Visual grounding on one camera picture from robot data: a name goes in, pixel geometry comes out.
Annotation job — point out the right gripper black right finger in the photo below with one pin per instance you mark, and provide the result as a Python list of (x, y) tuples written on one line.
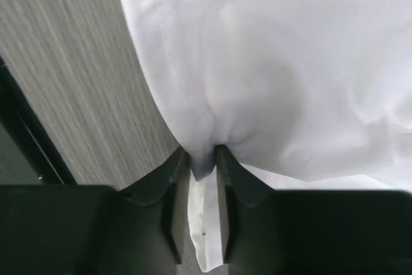
[(268, 231)]

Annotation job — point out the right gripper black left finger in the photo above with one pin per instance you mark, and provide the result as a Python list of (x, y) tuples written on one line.
[(96, 229)]

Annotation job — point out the white printed t shirt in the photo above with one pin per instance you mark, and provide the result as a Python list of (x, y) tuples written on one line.
[(306, 94)]

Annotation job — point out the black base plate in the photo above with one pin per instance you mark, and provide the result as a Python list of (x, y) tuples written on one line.
[(28, 156)]

